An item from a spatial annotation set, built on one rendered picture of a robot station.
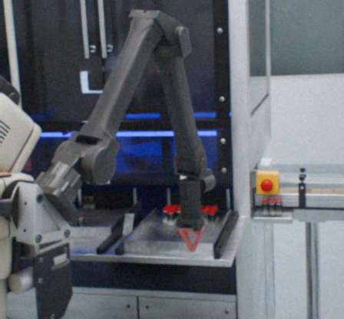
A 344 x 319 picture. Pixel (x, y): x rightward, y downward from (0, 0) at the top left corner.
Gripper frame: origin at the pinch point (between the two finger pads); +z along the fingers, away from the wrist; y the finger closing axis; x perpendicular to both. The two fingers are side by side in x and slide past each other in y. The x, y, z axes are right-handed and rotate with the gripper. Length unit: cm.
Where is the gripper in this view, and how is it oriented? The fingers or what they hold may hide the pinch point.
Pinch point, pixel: (192, 248)
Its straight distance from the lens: 170.5
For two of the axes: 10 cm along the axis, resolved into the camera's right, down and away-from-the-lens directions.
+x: -9.7, 0.0, 2.4
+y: 2.3, -1.6, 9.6
